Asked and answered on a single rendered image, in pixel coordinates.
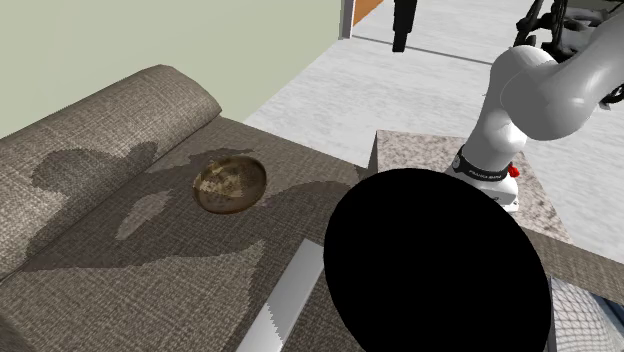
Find brown patterned bowl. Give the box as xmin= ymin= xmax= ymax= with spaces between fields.
xmin=192 ymin=154 xmax=268 ymax=215

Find black metal frame furniture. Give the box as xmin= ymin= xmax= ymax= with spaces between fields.
xmin=512 ymin=0 xmax=624 ymax=106

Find speckled grey robot stand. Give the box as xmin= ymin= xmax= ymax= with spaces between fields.
xmin=367 ymin=128 xmax=574 ymax=245

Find black upright post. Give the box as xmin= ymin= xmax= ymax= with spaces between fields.
xmin=391 ymin=0 xmax=420 ymax=54

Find grey-brown fabric sofa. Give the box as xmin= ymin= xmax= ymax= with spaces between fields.
xmin=0 ymin=64 xmax=624 ymax=352

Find white mesh patterned object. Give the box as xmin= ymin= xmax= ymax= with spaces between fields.
xmin=549 ymin=276 xmax=624 ymax=352

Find silver serrated knife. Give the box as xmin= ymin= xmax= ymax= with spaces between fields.
xmin=235 ymin=237 xmax=326 ymax=352

